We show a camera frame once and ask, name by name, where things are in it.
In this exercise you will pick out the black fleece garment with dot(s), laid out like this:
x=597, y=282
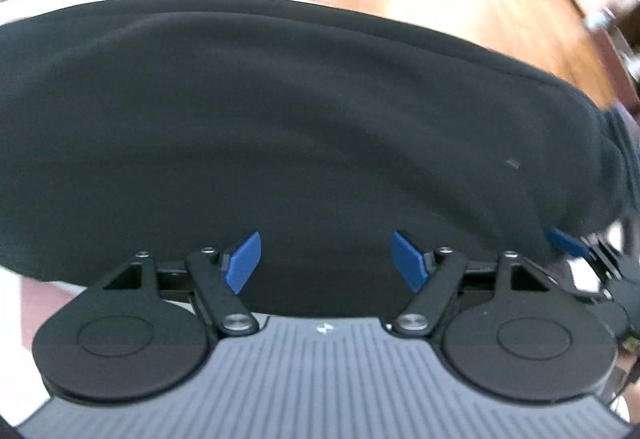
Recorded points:
x=300, y=119

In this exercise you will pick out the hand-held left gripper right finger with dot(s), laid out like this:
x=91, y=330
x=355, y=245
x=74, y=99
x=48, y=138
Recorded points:
x=410, y=263

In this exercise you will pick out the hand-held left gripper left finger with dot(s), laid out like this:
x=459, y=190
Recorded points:
x=242, y=264

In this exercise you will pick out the checkered blanket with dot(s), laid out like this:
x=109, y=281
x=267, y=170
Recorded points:
x=30, y=299

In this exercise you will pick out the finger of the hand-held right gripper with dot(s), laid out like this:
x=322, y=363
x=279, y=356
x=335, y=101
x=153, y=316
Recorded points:
x=565, y=241

